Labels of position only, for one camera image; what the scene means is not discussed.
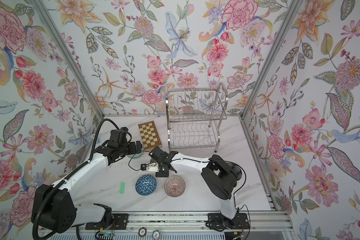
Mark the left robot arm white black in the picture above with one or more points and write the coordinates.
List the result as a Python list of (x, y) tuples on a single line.
[(54, 207)]

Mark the pale green striped bowl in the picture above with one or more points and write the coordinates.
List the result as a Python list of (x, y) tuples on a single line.
[(135, 156)]

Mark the wooden folded chessboard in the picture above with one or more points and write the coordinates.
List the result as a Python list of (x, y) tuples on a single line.
[(150, 136)]

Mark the small green plastic block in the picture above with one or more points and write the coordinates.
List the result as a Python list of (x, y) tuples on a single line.
[(122, 188)]

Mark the blue triangle patterned bowl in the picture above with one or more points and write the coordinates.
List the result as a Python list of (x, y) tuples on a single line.
[(146, 185)]

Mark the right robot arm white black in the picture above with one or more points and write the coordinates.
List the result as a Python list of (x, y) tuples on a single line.
[(220, 176)]

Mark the silver two-tier dish rack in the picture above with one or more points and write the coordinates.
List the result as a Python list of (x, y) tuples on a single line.
[(194, 117)]

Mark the pink striped bowl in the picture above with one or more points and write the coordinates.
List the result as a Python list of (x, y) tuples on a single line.
[(174, 186)]

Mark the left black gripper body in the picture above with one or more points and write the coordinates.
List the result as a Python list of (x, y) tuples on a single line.
[(126, 149)]

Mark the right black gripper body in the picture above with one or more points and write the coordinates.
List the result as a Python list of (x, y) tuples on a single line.
[(161, 173)]

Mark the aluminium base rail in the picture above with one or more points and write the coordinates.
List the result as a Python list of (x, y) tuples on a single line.
[(261, 221)]

